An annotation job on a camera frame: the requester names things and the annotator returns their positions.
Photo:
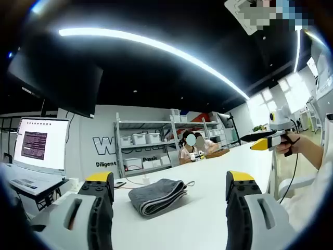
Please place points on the person's white shirt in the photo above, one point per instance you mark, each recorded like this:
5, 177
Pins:
312, 203

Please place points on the black hanging monitor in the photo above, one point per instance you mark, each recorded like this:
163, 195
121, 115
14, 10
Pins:
65, 86

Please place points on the grey towel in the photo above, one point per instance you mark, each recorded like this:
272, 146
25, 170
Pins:
156, 192

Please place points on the white charger block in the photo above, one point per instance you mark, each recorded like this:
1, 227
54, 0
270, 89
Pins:
146, 180

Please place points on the black laptop stand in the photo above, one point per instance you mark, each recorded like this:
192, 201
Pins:
45, 199

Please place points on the white laptop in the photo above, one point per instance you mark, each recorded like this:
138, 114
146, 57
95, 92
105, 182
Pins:
52, 145

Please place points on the white ceiling panel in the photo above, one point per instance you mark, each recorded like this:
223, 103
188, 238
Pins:
235, 13

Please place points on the wooden tray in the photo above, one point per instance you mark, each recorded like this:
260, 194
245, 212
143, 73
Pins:
218, 153

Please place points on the set of white storage bins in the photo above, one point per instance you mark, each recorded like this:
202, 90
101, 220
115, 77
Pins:
139, 139

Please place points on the white paper cup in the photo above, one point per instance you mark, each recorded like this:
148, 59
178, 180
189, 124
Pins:
73, 183

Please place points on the long ceiling light strip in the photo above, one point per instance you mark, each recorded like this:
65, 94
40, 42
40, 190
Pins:
156, 43

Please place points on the short ceiling light strip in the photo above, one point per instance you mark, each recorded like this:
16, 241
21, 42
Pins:
297, 52

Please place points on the green plant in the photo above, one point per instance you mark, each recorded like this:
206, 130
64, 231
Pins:
258, 128

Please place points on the person's right hand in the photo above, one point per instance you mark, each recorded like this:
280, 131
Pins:
304, 144

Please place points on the studio light on stand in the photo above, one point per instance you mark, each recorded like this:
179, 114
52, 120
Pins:
225, 119

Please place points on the grey metal shelf rack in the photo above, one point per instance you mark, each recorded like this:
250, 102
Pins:
145, 122

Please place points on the white office desks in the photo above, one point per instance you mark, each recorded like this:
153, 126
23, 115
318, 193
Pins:
310, 117

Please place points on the white chair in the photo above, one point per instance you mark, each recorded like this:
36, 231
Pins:
296, 183

